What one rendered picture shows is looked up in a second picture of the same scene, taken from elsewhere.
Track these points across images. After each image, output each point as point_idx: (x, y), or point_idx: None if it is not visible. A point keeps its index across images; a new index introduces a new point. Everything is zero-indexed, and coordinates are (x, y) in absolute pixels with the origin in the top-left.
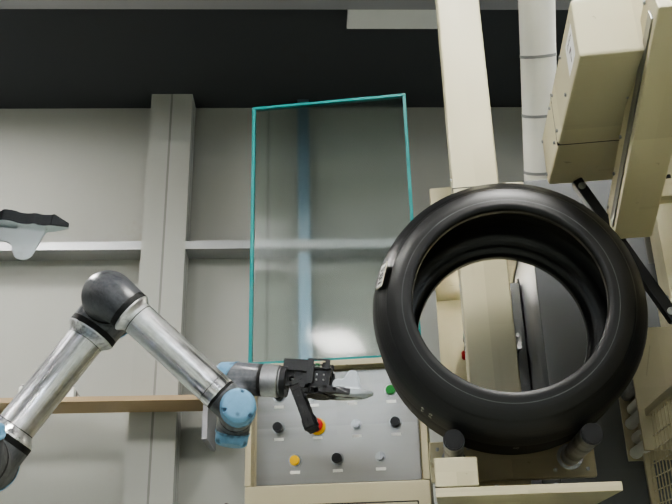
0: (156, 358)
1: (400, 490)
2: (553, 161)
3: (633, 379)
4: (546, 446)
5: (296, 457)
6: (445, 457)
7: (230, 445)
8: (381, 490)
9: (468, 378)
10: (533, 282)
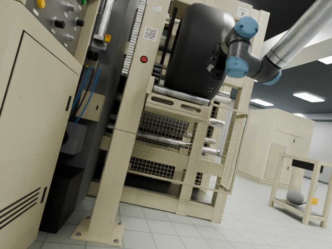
0: (321, 27)
1: (76, 65)
2: (190, 4)
3: (160, 79)
4: None
5: (44, 2)
6: (180, 96)
7: (237, 75)
8: (72, 62)
9: (153, 52)
10: (119, 2)
